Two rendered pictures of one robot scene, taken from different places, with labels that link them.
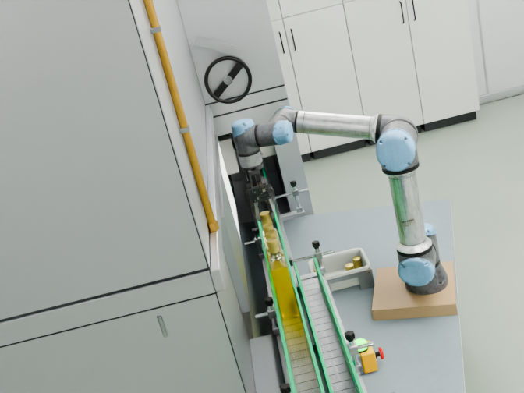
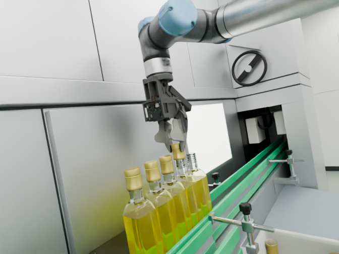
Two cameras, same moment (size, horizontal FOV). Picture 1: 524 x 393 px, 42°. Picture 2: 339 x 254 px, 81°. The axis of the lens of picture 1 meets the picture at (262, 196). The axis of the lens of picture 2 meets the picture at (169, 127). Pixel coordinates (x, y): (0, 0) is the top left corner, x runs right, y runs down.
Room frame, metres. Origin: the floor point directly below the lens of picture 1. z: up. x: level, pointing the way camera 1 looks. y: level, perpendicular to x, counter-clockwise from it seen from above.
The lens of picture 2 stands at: (1.73, -0.35, 1.24)
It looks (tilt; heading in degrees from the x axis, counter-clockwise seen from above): 1 degrees down; 40
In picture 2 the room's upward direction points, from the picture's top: 10 degrees counter-clockwise
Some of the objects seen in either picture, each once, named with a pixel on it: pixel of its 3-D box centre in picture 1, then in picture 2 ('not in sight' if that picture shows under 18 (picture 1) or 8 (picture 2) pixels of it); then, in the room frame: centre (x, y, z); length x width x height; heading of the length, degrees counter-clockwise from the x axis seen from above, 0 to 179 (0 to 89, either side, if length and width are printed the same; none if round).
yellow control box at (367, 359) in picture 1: (363, 358); not in sight; (1.78, -0.19, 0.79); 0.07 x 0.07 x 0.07; 0
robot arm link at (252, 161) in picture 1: (251, 158); (159, 70); (2.15, 0.00, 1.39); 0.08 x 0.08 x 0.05
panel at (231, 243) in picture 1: (228, 211); (179, 145); (2.35, 0.14, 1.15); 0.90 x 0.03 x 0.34; 0
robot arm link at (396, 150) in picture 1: (407, 207); not in sight; (1.97, -0.44, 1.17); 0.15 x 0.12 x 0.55; 158
